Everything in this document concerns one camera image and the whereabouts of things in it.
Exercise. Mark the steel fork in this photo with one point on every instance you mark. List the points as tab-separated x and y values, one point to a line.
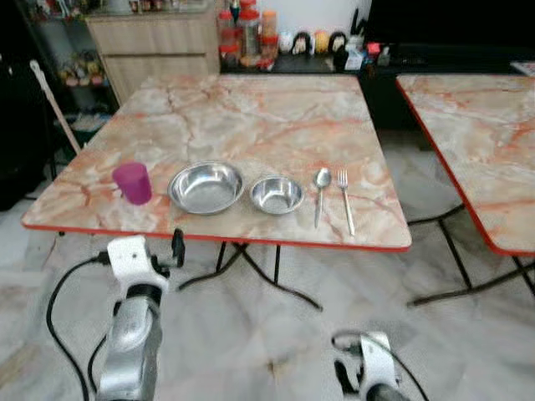
345	200

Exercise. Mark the purple plastic cup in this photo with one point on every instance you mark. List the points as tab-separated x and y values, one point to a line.
134	184

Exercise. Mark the yellow round figurine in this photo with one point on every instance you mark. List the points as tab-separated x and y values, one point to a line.
321	41

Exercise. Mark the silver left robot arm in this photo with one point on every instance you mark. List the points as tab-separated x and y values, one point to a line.
132	342

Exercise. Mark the marble pattern folding table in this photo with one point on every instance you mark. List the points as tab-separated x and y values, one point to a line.
485	142
251	117

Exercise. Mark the dark shelf with jars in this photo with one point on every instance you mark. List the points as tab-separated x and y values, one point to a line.
75	75

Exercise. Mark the orange filled jar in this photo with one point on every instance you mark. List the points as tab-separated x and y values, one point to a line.
268	23

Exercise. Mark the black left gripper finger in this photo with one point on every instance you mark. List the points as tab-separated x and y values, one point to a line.
178	248

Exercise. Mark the steel spoon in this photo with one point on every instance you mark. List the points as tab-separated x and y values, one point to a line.
323	178

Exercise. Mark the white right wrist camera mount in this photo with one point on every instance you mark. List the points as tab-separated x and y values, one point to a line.
376	363

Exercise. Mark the small steel bowl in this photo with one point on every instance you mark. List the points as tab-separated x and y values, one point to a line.
277	195

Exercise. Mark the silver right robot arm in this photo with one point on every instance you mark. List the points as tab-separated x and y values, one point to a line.
386	393

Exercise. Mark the large steel bowl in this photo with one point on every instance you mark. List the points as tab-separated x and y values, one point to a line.
206	187

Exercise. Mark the light wooden drawer cabinet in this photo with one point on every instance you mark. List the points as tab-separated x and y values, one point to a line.
155	50

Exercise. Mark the tall jar red lid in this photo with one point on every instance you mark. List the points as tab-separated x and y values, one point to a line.
249	33

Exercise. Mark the small white box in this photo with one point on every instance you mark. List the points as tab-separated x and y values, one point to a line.
354	58

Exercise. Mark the pale wooden stick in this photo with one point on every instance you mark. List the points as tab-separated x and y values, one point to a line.
54	104

